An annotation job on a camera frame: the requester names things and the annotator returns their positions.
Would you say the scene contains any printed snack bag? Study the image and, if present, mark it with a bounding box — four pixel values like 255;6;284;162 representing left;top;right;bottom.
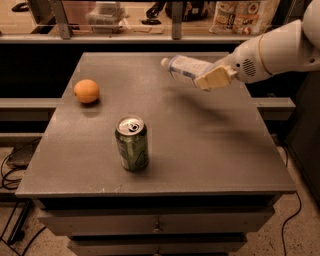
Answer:
209;0;280;35

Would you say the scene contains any grey drawer cabinet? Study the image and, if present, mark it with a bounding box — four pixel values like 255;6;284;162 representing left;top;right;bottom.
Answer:
17;53;295;256

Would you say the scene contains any black floor cable right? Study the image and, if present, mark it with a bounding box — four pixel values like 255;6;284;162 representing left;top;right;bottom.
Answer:
280;191;303;256

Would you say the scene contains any orange fruit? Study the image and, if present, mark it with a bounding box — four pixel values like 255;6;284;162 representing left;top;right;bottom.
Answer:
73;79;100;104

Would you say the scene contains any green soda can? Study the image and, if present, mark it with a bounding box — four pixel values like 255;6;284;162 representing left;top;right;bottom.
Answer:
115;116;149;172

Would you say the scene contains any clear plastic container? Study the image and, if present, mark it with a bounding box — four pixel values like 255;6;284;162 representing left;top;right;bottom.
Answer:
85;1;126;33

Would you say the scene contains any metal shelf rail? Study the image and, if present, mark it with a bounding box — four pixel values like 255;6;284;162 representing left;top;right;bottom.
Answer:
0;0;320;45

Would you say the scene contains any black floor cables left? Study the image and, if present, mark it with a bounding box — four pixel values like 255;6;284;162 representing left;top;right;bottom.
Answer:
0;138;48;256

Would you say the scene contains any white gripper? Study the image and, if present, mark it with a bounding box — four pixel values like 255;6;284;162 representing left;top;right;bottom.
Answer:
195;35;267;91

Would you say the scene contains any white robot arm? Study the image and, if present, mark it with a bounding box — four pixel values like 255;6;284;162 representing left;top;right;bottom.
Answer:
195;0;320;90

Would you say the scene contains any black bag on shelf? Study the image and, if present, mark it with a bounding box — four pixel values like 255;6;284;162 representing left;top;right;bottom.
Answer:
146;1;210;22

